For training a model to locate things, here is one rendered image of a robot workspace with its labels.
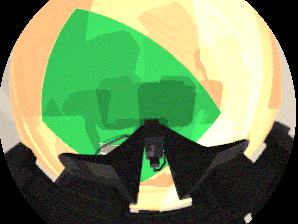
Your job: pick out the green circuit board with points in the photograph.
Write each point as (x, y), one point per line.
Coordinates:
(103, 79)

